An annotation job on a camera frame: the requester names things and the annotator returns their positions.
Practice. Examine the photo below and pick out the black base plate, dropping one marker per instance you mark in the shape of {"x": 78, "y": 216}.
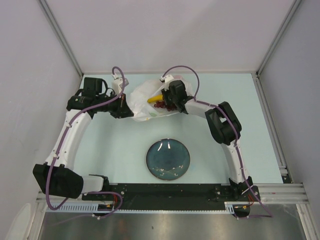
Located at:
{"x": 179, "y": 204}

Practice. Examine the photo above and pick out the aluminium frame rail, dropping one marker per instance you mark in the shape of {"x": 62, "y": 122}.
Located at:
{"x": 285, "y": 193}

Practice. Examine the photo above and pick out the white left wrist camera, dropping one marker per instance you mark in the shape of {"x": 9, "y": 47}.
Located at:
{"x": 118, "y": 83}

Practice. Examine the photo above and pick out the blue ceramic plate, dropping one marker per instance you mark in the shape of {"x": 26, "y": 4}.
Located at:
{"x": 168, "y": 159}

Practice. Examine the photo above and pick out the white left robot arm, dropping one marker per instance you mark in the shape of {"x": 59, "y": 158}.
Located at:
{"x": 56, "y": 176}

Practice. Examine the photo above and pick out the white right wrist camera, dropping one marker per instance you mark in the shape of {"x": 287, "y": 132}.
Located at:
{"x": 165, "y": 80}

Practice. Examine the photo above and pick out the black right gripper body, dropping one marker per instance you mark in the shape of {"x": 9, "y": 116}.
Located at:
{"x": 169, "y": 98}

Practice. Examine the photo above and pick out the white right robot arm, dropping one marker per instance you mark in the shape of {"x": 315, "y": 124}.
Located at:
{"x": 224, "y": 127}

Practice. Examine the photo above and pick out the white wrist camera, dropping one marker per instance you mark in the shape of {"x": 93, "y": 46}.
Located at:
{"x": 118, "y": 83}
{"x": 165, "y": 80}

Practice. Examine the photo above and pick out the white plastic bag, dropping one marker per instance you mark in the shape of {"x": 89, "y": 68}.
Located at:
{"x": 139, "y": 105}

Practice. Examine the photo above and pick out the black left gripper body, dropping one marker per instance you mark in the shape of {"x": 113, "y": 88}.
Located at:
{"x": 112, "y": 108}

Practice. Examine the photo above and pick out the fake red grapes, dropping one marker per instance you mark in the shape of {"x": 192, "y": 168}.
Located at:
{"x": 163, "y": 106}

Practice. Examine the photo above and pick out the fake yellow banana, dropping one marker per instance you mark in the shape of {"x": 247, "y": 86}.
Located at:
{"x": 157, "y": 98}

